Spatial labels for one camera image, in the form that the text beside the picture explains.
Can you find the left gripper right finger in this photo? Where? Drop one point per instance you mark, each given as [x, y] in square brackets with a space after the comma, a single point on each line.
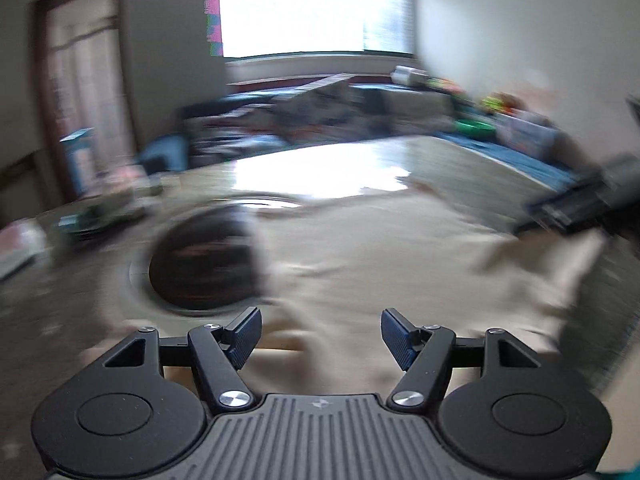
[423, 354]

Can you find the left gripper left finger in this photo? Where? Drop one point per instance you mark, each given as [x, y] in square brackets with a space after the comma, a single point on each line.
[219, 352]

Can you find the cream knit garment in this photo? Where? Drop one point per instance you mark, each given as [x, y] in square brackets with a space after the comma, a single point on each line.
[329, 270]

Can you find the clear plastic storage box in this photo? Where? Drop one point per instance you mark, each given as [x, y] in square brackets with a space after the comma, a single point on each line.
[526, 137]

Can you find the round induction cooktop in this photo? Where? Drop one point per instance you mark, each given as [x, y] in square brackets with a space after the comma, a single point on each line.
[204, 263]

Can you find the green plastic bowl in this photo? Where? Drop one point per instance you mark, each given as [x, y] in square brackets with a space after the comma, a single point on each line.
[475, 129]

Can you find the grey star quilted tablecloth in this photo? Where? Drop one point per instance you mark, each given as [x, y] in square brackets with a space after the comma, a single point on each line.
[73, 303]

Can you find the teal flat device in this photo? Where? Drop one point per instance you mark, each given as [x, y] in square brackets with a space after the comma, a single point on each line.
[98, 220]

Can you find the pink tissue box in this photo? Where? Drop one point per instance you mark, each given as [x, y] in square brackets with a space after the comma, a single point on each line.
[20, 242]

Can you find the white plush toy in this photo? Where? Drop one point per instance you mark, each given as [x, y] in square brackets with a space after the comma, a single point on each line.
[409, 77]

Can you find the blue corner sofa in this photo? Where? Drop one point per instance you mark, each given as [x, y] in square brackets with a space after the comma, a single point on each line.
[248, 124]

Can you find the light blue small cabinet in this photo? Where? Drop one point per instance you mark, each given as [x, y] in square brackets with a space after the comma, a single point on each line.
[81, 162]

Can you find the butterfly pillow upright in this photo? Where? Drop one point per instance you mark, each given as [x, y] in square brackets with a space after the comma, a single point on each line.
[324, 111]

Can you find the window with green frame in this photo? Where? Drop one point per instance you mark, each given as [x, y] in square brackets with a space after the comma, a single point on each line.
[255, 28]

